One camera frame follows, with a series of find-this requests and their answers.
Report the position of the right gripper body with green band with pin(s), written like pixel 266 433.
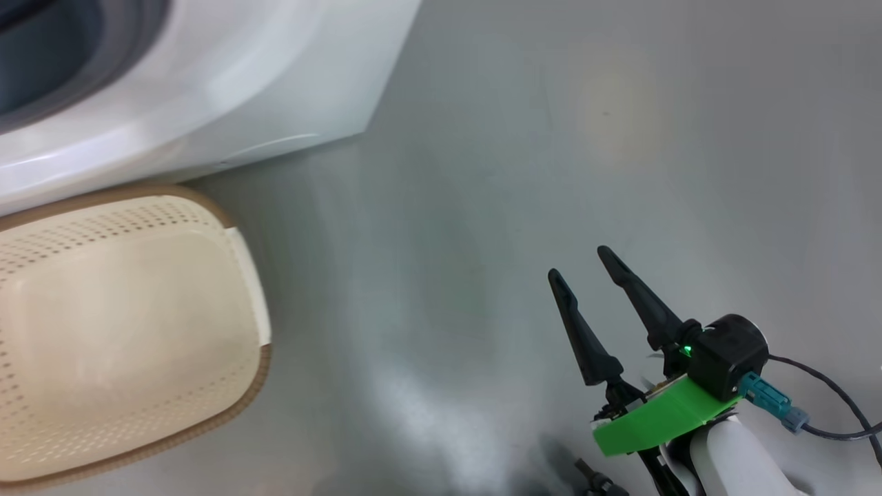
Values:
pixel 654 417

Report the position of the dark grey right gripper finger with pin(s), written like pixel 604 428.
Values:
pixel 582 337
pixel 644 300

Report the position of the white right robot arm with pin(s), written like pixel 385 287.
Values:
pixel 737 461

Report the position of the white front-load washing machine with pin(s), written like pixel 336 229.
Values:
pixel 241 83

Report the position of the cream perforated laundry basket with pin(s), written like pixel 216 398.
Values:
pixel 131 324

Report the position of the grey rubber door gasket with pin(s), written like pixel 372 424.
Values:
pixel 62 62

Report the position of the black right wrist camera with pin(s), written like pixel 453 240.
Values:
pixel 727 355

